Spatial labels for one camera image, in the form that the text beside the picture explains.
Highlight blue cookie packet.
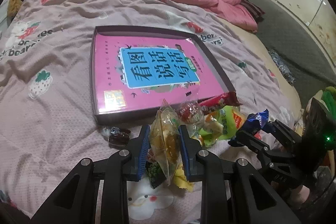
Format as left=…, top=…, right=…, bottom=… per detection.
left=228, top=109, right=269, bottom=147

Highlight clear brown pastry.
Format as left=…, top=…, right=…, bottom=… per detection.
left=149, top=99, right=181, bottom=186

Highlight pink Chinese workbook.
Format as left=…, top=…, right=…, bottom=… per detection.
left=93, top=34, right=228, bottom=114

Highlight red snack bar wrapper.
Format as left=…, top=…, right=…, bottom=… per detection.
left=199, top=92, right=242, bottom=115

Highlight blue patterned cloth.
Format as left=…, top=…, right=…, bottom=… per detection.
left=268, top=50, right=295, bottom=86

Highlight yellow cartoon snack packet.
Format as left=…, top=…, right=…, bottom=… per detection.
left=173, top=163, right=194, bottom=193

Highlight dark wrapped candy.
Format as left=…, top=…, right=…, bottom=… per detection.
left=101, top=126, right=131, bottom=147

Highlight pink strawberry bedsheet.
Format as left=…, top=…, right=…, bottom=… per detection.
left=1, top=0, right=301, bottom=217

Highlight green cartoon boy packet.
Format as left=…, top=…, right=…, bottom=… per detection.
left=145, top=161, right=166, bottom=189

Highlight green snack packet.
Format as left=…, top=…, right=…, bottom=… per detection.
left=199, top=106, right=240, bottom=147

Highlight clear red candy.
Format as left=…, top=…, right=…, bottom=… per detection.
left=177, top=101, right=205, bottom=135

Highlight clear wrapped yellow cake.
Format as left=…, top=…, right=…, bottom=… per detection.
left=203, top=114, right=224, bottom=138

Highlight orange rice cracker packet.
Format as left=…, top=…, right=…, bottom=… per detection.
left=232, top=110, right=246, bottom=130

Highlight dark shallow cardboard tray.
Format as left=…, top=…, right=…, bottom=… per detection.
left=90, top=26, right=235, bottom=126

